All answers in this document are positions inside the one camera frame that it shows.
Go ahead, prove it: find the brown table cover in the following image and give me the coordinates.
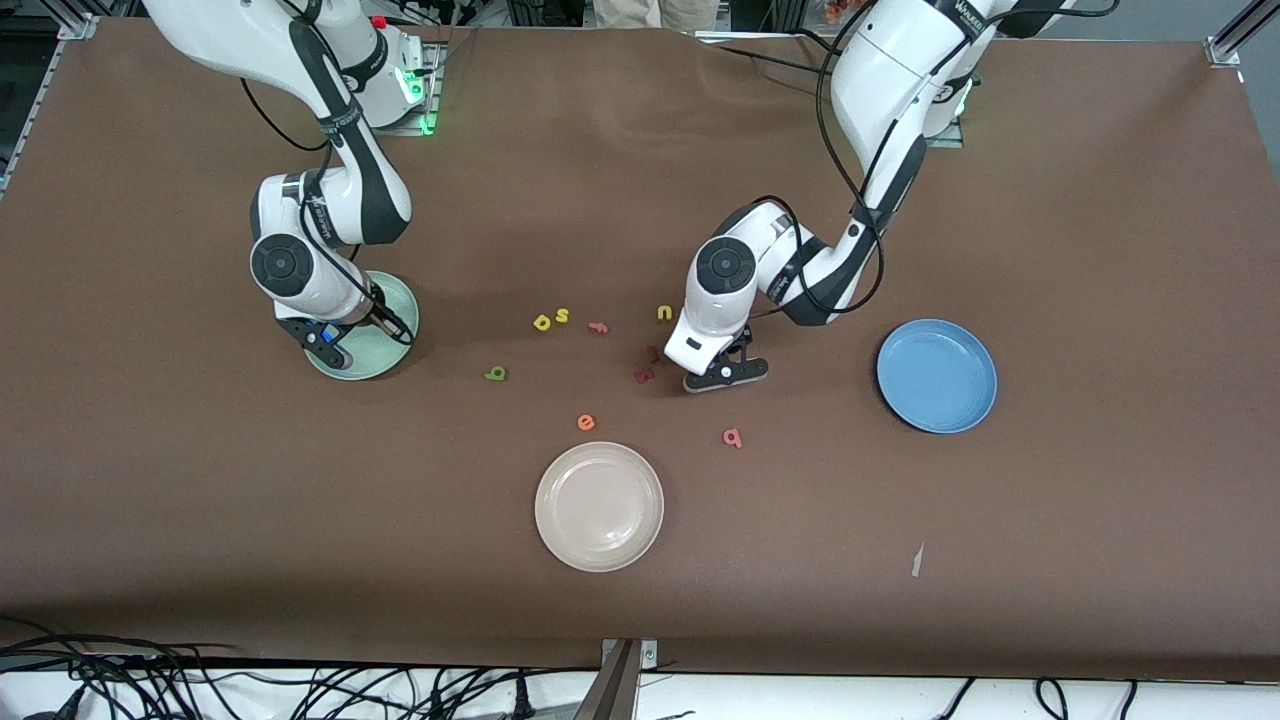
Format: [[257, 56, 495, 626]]
[[0, 20, 1280, 683]]

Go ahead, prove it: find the beige plate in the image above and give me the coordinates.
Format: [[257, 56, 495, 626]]
[[534, 441, 665, 573]]

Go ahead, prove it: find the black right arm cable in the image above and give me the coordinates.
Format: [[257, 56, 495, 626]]
[[240, 78, 401, 333]]

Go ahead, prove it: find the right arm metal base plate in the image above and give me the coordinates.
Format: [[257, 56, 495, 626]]
[[370, 30, 441, 136]]

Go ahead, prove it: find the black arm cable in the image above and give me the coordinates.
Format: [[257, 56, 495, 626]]
[[240, 78, 401, 333], [745, 15, 1116, 321]]

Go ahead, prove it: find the grey angled bar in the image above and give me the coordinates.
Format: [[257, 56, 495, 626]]
[[575, 640, 639, 720]]

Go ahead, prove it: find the blue plate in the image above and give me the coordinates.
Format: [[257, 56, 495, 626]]
[[876, 318, 999, 435]]

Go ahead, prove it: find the black cable on table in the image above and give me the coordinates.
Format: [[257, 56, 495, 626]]
[[700, 30, 836, 79]]

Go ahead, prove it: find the green plate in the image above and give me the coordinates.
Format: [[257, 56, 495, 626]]
[[303, 270, 420, 382]]

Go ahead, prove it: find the person in beige trousers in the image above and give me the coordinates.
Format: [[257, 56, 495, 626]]
[[595, 0, 721, 31]]

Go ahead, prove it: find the aluminium profile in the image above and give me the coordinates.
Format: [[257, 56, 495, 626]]
[[0, 12, 101, 191], [1205, 0, 1280, 69]]

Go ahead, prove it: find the black cable bundle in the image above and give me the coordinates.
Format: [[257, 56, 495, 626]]
[[0, 618, 601, 720]]

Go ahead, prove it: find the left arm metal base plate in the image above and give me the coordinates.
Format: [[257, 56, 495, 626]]
[[922, 95, 966, 149]]

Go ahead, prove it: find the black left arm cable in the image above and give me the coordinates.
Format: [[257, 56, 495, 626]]
[[745, 15, 1116, 321]]

